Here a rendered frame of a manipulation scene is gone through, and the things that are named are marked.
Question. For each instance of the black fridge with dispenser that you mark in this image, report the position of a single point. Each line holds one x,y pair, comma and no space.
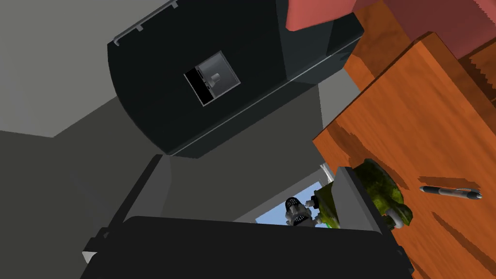
162,89

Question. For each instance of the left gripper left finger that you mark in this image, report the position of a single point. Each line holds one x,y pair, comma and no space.
153,193

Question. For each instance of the brown wooden table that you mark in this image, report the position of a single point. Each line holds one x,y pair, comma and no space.
426,128

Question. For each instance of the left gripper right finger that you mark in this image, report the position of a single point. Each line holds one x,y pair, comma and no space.
354,201

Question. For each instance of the mottled green and grey object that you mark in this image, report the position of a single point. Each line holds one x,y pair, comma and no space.
381,186

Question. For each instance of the grey and black pen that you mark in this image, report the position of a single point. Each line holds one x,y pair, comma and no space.
449,192

